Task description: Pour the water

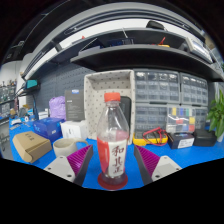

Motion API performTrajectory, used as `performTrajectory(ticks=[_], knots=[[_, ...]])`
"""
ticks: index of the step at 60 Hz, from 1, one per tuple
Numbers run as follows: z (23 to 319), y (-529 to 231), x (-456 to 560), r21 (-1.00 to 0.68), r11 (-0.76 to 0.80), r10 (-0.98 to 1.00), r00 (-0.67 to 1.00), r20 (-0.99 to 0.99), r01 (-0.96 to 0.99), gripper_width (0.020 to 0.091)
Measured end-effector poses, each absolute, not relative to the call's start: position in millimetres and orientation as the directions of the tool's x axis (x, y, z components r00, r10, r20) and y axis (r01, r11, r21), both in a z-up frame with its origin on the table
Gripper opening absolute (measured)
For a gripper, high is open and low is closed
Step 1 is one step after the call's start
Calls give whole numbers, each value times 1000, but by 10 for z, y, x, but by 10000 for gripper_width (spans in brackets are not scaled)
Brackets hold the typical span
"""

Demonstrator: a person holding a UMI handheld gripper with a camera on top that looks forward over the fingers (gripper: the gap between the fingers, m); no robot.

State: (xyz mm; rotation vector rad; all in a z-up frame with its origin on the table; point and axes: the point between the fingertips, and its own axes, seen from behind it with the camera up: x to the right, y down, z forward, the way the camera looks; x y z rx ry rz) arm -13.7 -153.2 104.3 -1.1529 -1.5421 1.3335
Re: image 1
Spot white dotted storage bin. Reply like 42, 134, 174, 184
83, 69, 136, 140

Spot cream and grey mug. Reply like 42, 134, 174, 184
52, 137, 90, 159

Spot black wall shelf unit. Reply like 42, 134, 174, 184
6, 1, 224, 83

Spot purple plastic bag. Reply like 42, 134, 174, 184
48, 95, 67, 121

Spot black rectangular case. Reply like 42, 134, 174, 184
118, 95, 132, 129

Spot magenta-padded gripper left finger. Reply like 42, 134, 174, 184
43, 144, 94, 187

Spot white cardboard box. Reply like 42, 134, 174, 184
59, 119, 89, 141

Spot plain black box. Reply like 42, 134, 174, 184
193, 128, 218, 148

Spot black box with white label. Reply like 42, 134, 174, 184
167, 132, 196, 150

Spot brown cardboard box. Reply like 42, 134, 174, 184
12, 130, 53, 164

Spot yellow multimeter with red leads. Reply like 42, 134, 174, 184
132, 126, 169, 147

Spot dark grey flat box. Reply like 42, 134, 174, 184
64, 88, 86, 122

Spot blue cardboard box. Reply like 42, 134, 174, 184
32, 117, 65, 143

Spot clear red-capped drink bottle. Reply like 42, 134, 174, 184
96, 92, 130, 186

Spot green potted plant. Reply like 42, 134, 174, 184
206, 89, 224, 143

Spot clear box with coloured parts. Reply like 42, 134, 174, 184
165, 106, 196, 134

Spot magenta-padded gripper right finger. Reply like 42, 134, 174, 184
133, 144, 183, 186

